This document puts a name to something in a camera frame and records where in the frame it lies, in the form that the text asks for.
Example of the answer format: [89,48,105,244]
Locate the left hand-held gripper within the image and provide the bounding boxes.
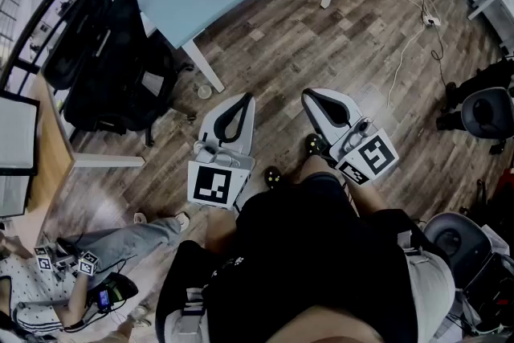
[187,92,257,211]

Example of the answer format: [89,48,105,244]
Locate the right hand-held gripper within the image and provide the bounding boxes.
[301,87,400,186]

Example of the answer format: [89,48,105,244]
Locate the person's right forearm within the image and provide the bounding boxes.
[347,172,393,216]

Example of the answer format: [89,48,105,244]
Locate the person's left forearm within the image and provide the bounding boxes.
[203,206,242,256]

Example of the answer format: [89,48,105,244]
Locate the person's right shoe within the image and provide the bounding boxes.
[304,133,324,157]

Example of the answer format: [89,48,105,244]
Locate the person's shoe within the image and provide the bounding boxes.
[304,133,324,157]
[263,165,283,190]

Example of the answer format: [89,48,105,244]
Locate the person's right leg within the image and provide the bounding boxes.
[299,154,342,185]

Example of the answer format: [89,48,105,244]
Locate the person's left shoe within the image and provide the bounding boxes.
[263,165,283,190]

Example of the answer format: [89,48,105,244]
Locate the person's black shorts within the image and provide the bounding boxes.
[295,171,358,216]

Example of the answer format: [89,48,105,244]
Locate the black mesh office chair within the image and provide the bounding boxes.
[42,0,114,92]
[63,0,180,148]

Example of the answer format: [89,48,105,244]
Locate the person in black shirt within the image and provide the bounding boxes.
[154,188,426,343]

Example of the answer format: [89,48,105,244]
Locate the grey seat office chair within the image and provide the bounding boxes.
[435,59,514,156]
[422,211,504,291]

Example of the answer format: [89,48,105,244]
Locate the red bag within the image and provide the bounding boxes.
[496,167,514,210]

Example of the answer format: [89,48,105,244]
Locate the person's head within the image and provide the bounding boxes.
[264,304,386,343]

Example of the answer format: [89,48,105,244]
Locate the black handheld device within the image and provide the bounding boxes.
[95,272,140,313]

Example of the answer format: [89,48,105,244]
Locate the black framed monitor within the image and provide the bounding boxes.
[0,90,41,177]
[0,174,32,220]

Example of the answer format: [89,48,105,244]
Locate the black metal railing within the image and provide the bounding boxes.
[0,0,133,93]

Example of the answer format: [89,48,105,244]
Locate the white power strip with cable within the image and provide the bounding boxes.
[385,0,443,110]

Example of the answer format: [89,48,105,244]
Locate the black cable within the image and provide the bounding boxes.
[417,0,448,90]

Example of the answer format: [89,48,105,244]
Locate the wooden desk with white frame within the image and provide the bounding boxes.
[26,71,146,223]

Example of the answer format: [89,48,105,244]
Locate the grey backpack shoulder strap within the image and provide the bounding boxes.
[403,244,457,343]
[163,287,210,343]

